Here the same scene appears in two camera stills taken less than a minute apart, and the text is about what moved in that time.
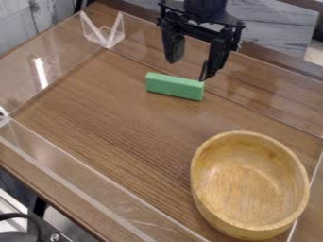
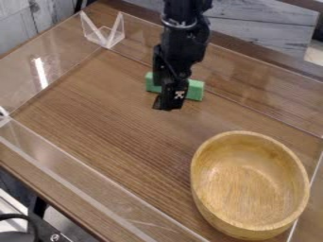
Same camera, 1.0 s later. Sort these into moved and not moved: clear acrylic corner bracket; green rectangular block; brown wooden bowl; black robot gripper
Moved: black robot gripper
Not moved: clear acrylic corner bracket; green rectangular block; brown wooden bowl
